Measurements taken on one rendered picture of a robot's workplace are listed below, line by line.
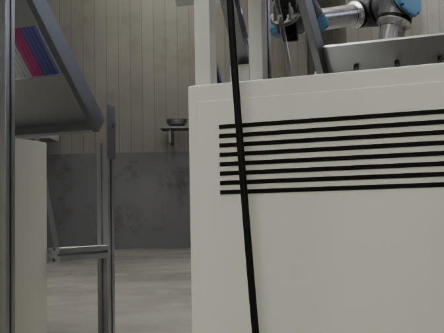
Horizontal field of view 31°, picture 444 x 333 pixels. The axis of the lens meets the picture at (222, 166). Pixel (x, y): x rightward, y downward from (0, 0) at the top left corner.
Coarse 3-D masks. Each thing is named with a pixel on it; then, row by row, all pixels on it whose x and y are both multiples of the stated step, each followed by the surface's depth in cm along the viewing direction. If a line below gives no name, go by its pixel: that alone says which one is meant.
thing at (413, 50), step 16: (336, 48) 214; (352, 48) 213; (368, 48) 212; (384, 48) 210; (400, 48) 209; (416, 48) 208; (432, 48) 207; (336, 64) 218; (352, 64) 216; (368, 64) 215; (384, 64) 214; (400, 64) 212; (416, 64) 211
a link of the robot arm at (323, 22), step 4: (312, 0) 249; (316, 4) 250; (316, 8) 250; (320, 8) 252; (316, 12) 250; (320, 12) 251; (316, 16) 250; (320, 16) 250; (324, 16) 252; (300, 20) 253; (320, 20) 251; (324, 20) 252; (300, 24) 254; (320, 24) 251; (324, 24) 251; (328, 24) 253; (300, 28) 255; (304, 28) 255; (320, 28) 251; (324, 28) 252; (320, 32) 252
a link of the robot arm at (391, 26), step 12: (372, 0) 277; (384, 0) 272; (396, 0) 267; (408, 0) 268; (420, 0) 272; (372, 12) 277; (384, 12) 270; (396, 12) 268; (408, 12) 267; (384, 24) 270; (396, 24) 268; (408, 24) 270; (384, 36) 269; (396, 36) 268
